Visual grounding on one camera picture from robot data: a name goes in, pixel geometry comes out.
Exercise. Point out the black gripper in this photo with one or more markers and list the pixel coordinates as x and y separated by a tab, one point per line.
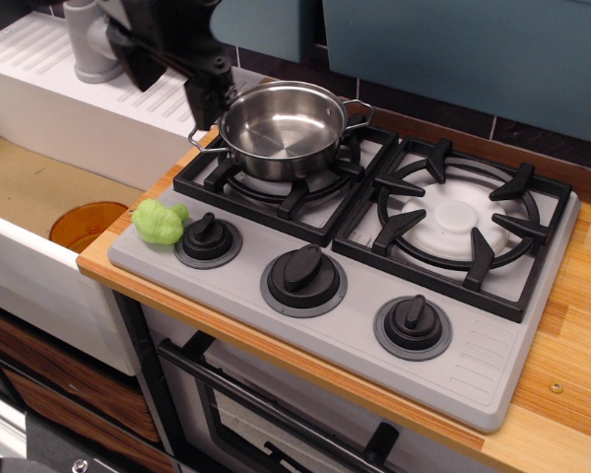
149	37

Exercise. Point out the stainless steel pot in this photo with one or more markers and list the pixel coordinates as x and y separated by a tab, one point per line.
288	130

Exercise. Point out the green toy cauliflower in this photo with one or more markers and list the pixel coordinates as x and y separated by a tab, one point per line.
158	224

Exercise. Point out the black left stove knob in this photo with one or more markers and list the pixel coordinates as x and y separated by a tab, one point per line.
208	243

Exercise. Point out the black stove knob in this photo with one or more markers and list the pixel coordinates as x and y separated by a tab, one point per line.
304	283
413	329
208	243

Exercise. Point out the black middle stove knob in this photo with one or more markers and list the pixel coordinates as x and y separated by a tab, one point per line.
304	283

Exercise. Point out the grey toy stove top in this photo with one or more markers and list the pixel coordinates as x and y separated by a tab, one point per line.
472	381

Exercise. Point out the black right stove knob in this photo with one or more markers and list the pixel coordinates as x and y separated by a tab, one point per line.
413	329

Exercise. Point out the grey toy faucet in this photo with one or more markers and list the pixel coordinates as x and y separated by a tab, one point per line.
87	23

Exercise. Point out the white toy sink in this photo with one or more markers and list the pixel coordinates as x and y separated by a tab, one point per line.
65	143

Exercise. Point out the orange plastic plate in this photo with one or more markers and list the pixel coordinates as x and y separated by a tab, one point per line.
80	226

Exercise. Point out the black left burner grate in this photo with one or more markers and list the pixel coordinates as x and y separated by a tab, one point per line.
311	209

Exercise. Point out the black burner grate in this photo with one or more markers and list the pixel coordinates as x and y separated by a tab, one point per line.
476	231
311	209

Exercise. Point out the wooden drawer front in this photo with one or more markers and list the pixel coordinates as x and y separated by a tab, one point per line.
81	395

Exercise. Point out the black right burner grate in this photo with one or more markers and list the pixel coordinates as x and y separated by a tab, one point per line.
476	231

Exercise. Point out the black oven door handle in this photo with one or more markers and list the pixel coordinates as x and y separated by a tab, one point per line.
369	460

